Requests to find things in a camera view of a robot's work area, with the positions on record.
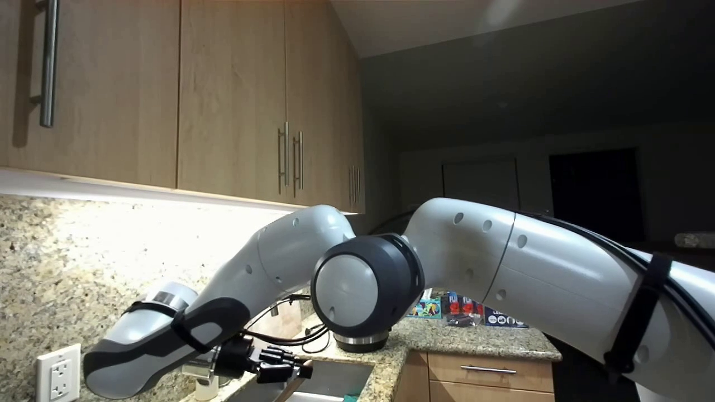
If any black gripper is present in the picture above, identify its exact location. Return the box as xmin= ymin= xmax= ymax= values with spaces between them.
xmin=213 ymin=338 xmax=316 ymax=386

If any wooden cutting board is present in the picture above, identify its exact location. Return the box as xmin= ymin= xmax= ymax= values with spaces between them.
xmin=249 ymin=297 xmax=316 ymax=341

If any steel kitchen sink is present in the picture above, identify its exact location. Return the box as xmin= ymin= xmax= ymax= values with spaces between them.
xmin=221 ymin=355 xmax=375 ymax=402

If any colourful teal package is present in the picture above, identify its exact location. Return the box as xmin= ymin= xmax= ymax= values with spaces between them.
xmin=411 ymin=289 xmax=447 ymax=322

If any light wood drawer front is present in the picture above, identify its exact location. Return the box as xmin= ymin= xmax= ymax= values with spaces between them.
xmin=426 ymin=352 xmax=557 ymax=395

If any pack of blue-label bottles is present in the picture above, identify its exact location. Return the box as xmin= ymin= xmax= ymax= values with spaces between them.
xmin=445 ymin=290 xmax=532 ymax=331

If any white electrical outlet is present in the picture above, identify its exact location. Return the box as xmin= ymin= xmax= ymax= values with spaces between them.
xmin=34 ymin=341 xmax=83 ymax=402

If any under cabinet light strip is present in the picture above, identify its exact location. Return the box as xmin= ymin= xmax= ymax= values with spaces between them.
xmin=0 ymin=167 xmax=359 ymax=218

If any light wood cabinet door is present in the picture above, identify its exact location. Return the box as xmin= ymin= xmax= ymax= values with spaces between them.
xmin=287 ymin=0 xmax=364 ymax=215
xmin=0 ymin=0 xmax=178 ymax=191
xmin=177 ymin=0 xmax=291 ymax=206

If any dark window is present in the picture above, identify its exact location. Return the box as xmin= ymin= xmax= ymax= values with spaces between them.
xmin=548 ymin=146 xmax=647 ymax=241

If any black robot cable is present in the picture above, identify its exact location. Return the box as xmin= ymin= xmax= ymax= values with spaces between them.
xmin=239 ymin=290 xmax=330 ymax=350

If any steel drawer handle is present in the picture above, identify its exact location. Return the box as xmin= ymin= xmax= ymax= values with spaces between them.
xmin=460 ymin=363 xmax=518 ymax=378

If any grey rectangular wall screen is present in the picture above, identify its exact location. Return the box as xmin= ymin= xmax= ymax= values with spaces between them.
xmin=443 ymin=155 xmax=522 ymax=204

